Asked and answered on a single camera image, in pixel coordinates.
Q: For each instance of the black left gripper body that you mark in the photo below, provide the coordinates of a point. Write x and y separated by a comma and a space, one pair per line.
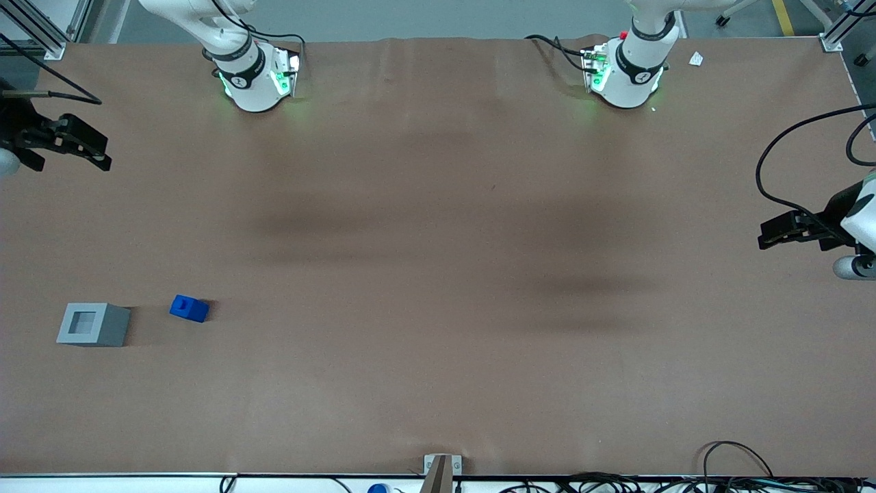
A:
830, 218

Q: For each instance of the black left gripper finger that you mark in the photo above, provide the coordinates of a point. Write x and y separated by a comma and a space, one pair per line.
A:
780, 242
787, 222

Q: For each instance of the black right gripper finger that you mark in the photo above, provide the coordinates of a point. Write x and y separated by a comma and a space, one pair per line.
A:
92, 159
85, 135

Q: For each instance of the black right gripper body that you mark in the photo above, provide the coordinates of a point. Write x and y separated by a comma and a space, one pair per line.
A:
19, 128

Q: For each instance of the blue plastic part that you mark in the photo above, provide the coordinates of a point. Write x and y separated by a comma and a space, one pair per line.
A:
189, 309

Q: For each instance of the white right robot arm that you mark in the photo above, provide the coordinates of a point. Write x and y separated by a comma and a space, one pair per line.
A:
250, 82

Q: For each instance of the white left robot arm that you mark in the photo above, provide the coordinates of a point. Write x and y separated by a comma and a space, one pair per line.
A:
633, 82

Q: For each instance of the gray square base block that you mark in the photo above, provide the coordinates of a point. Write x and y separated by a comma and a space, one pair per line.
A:
102, 329

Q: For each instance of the small white paper scrap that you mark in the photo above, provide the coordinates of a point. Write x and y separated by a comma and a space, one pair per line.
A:
696, 59

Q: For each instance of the white wheeled stand leg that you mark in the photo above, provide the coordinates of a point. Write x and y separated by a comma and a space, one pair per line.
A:
732, 10

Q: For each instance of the table cover sheet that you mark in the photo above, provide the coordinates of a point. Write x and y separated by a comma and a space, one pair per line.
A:
438, 274

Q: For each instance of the blue round cap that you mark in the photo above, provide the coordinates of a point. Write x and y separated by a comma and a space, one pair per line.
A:
378, 488

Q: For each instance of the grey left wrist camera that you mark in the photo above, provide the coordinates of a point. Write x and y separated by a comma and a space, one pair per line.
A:
852, 267

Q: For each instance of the aluminium frame post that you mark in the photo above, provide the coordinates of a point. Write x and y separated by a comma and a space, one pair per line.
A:
41, 27
845, 24

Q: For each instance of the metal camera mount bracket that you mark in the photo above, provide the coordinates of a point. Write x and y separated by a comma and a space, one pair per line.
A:
441, 471

